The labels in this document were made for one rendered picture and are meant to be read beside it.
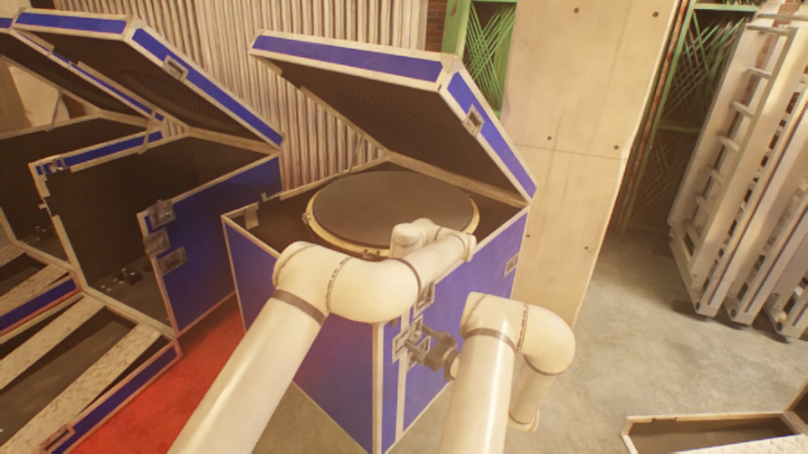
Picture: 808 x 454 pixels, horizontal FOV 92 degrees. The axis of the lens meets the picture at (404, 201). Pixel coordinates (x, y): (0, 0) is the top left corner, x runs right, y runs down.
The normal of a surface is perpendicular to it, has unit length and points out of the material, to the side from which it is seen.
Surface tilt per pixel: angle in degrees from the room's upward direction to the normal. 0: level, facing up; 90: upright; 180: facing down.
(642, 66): 90
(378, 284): 38
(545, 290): 90
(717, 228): 90
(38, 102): 90
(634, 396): 0
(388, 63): 52
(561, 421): 0
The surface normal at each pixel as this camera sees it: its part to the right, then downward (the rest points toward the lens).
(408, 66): -0.49, -0.29
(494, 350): 0.17, -0.76
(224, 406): 0.02, -0.56
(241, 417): 0.49, -0.29
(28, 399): 0.03, -0.88
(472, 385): -0.29, -0.82
